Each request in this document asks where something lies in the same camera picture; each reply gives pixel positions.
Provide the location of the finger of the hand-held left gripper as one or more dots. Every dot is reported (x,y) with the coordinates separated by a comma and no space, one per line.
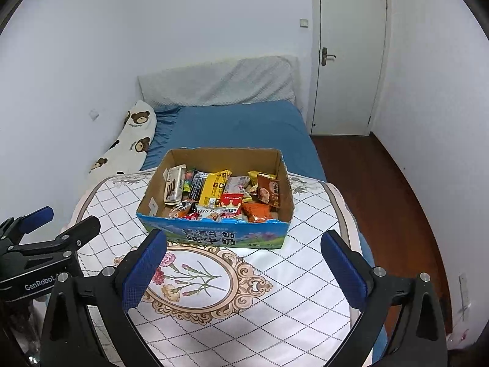
(76,233)
(38,216)

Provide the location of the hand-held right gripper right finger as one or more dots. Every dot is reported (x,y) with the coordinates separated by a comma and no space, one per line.
(344,271)

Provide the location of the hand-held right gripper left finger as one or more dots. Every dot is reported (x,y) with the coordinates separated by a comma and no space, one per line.
(145,271)

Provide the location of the blue printed cardboard box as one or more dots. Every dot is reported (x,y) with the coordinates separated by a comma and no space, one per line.
(214,237)

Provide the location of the plain orange snack packet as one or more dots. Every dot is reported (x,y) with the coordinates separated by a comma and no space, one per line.
(259,212)

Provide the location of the red spicy strip packet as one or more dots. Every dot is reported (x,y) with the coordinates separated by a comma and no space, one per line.
(232,200)

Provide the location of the orange cartoon snack packet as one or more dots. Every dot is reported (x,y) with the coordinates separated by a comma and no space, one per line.
(179,209)

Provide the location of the white checked floral tablecloth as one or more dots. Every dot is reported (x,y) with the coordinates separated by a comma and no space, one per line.
(267,306)

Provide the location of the white packet with nuts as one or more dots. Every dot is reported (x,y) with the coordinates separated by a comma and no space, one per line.
(210,214)

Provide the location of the white cookie packet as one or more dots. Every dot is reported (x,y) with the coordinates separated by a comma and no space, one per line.
(174,185)

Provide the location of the yellow snack packet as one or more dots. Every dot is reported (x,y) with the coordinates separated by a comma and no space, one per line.
(214,189)

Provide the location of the white bear print pillow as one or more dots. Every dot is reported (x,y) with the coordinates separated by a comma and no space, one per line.
(130,137)

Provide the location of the brown snack packet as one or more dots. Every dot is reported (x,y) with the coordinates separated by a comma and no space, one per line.
(269,191)

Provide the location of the pale pink snack packet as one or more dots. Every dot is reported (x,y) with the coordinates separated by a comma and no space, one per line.
(237,184)

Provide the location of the bed with blue sheet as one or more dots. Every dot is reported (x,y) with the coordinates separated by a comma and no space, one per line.
(248,130)

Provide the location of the grey headboard cushion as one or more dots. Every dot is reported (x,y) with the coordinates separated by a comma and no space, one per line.
(229,80)

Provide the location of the white door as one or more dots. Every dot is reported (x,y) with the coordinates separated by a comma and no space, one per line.
(351,46)

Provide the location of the white wall socket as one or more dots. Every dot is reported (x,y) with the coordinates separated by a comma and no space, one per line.
(463,286)

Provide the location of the white light switch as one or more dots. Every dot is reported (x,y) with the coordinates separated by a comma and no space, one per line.
(303,23)

